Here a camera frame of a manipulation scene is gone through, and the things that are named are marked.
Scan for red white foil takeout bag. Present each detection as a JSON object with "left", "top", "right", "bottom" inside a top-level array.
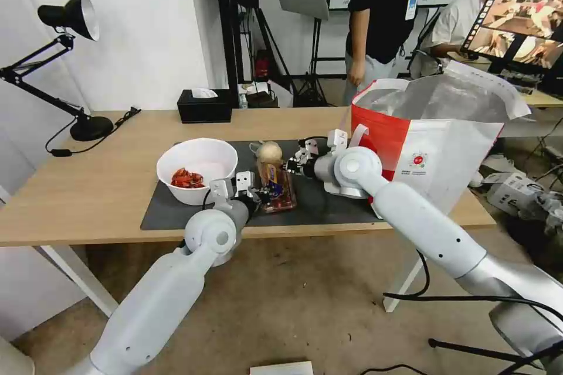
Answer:
[{"left": 350, "top": 60, "right": 534, "bottom": 220}]

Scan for clear plastic bottle, colourful label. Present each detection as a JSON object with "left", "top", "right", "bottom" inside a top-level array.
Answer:
[{"left": 249, "top": 142, "right": 298, "bottom": 214}]

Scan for dark grey table mat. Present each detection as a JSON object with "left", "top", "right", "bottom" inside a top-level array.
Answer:
[{"left": 140, "top": 139, "right": 393, "bottom": 231}]

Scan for white round bowl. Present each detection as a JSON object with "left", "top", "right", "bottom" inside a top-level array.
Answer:
[{"left": 156, "top": 138, "right": 239, "bottom": 206}]

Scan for red crayfish shells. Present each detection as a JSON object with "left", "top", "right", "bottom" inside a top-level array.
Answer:
[{"left": 170, "top": 167, "right": 206, "bottom": 189}]

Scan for black tripod stand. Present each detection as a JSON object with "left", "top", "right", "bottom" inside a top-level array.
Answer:
[{"left": 291, "top": 18, "right": 349, "bottom": 106}]

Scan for red and black canister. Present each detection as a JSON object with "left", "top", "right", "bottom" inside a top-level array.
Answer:
[{"left": 255, "top": 50, "right": 270, "bottom": 81}]

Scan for black tissue box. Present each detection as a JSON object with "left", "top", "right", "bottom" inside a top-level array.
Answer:
[{"left": 177, "top": 89, "right": 233, "bottom": 124}]

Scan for white table leg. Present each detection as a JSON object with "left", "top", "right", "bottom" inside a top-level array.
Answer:
[
  {"left": 382, "top": 256, "right": 424, "bottom": 314},
  {"left": 43, "top": 244, "right": 120, "bottom": 317}
]

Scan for white flat box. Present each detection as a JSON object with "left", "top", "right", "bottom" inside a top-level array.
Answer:
[{"left": 249, "top": 360, "right": 314, "bottom": 375}]

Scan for standing person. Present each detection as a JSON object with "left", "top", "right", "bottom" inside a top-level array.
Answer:
[{"left": 344, "top": 0, "right": 430, "bottom": 106}]

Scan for black desk lamp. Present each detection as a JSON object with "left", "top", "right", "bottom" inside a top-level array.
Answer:
[{"left": 0, "top": 0, "right": 114, "bottom": 142}]

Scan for white printed cardboard box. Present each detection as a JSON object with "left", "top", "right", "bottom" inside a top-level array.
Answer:
[{"left": 486, "top": 172, "right": 549, "bottom": 219}]

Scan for seated person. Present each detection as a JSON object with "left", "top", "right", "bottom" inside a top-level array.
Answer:
[{"left": 429, "top": 0, "right": 538, "bottom": 64}]

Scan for wooden desk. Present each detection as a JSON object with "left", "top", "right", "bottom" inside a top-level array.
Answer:
[{"left": 497, "top": 70, "right": 563, "bottom": 108}]

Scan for black floor stand leg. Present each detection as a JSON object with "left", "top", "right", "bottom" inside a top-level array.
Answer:
[{"left": 428, "top": 337, "right": 547, "bottom": 370}]

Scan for computer monitor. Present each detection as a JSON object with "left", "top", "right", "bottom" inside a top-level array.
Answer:
[{"left": 459, "top": 0, "right": 563, "bottom": 71}]

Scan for beige rounded object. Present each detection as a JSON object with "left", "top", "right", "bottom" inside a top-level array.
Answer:
[{"left": 0, "top": 337, "right": 36, "bottom": 375}]

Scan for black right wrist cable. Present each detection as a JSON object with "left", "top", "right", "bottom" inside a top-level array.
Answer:
[{"left": 299, "top": 134, "right": 335, "bottom": 152}]

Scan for black metal frame stand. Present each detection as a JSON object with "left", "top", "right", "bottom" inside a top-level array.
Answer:
[{"left": 202, "top": 0, "right": 261, "bottom": 91}]

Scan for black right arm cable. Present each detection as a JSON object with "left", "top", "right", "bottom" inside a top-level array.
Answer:
[{"left": 382, "top": 247, "right": 563, "bottom": 319}]

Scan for black lamp cable with switch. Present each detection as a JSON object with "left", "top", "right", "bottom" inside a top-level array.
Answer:
[{"left": 45, "top": 107, "right": 142, "bottom": 159}]

